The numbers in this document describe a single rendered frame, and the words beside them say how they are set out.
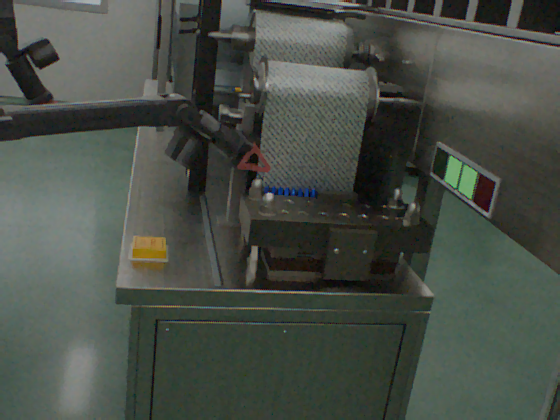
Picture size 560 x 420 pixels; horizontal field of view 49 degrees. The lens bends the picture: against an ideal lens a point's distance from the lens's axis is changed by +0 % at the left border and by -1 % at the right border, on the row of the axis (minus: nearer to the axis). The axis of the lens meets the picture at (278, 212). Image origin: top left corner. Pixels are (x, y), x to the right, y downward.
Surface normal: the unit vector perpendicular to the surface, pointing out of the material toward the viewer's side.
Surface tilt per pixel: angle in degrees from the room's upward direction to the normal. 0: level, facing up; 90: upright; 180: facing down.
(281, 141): 90
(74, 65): 90
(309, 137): 90
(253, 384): 90
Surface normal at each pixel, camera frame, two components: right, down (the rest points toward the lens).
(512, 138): -0.98, -0.05
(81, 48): 0.18, 0.36
